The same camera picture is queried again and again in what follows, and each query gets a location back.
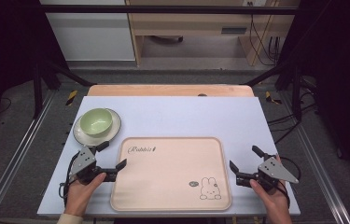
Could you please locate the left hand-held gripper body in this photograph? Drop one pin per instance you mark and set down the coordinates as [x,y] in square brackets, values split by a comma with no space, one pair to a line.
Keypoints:
[83,161]

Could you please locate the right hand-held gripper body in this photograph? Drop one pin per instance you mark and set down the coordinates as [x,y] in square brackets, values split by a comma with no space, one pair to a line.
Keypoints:
[274,172]

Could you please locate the person's right hand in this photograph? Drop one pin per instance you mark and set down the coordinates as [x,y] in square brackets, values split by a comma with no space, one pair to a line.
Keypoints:
[273,199]

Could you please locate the person's left hand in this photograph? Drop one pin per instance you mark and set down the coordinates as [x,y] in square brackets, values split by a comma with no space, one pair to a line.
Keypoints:
[80,194]

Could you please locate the white plate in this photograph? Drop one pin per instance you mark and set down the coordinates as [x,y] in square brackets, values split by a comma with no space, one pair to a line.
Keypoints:
[115,130]

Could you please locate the green bowl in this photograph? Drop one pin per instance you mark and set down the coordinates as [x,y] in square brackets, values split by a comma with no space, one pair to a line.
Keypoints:
[96,122]

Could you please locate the beige tray with rabbit print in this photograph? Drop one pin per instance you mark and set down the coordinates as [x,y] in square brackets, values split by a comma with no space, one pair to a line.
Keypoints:
[166,177]

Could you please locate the yellow black tape strip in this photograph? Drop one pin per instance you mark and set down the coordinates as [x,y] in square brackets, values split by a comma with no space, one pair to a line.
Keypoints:
[270,98]
[71,97]

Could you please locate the black metal stand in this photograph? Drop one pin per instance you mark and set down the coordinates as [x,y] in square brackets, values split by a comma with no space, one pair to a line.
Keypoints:
[37,90]
[296,93]

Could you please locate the light wooden table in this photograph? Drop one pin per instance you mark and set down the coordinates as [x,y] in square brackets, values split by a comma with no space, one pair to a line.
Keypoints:
[163,90]

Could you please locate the dark curtain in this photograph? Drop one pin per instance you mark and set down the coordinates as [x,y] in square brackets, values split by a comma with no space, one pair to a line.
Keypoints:
[4,46]
[337,77]

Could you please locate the white cabinet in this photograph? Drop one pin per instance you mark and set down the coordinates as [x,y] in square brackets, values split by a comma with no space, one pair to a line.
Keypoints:
[91,34]

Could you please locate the light wooden desk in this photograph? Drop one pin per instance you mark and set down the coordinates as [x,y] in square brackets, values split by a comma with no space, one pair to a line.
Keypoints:
[188,21]

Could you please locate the white power strip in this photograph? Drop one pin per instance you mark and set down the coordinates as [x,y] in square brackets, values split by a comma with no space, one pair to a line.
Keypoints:
[254,2]

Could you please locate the aluminium floor rail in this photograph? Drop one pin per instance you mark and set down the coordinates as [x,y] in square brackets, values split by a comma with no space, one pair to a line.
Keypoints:
[322,174]
[14,158]

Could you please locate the black horizontal frame bar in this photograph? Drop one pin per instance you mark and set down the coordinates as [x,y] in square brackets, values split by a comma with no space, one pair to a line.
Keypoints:
[163,9]

